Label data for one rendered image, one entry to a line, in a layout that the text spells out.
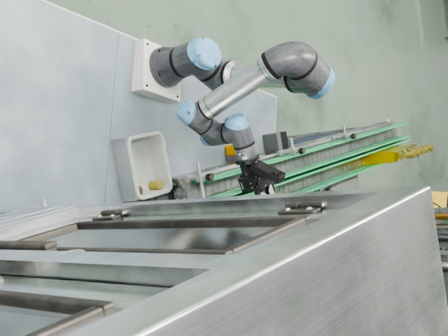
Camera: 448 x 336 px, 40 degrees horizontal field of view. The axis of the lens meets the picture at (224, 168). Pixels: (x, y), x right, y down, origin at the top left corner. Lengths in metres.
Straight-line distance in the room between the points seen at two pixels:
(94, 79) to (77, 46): 0.12
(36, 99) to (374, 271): 1.53
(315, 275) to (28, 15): 1.65
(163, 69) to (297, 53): 0.56
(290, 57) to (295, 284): 1.41
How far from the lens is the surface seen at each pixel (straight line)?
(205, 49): 2.19
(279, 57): 1.92
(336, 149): 3.12
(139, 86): 2.27
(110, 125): 2.21
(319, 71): 1.98
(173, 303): 0.47
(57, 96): 2.10
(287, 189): 2.74
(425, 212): 0.81
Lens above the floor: 2.45
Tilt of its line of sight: 40 degrees down
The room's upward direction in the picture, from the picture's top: 84 degrees clockwise
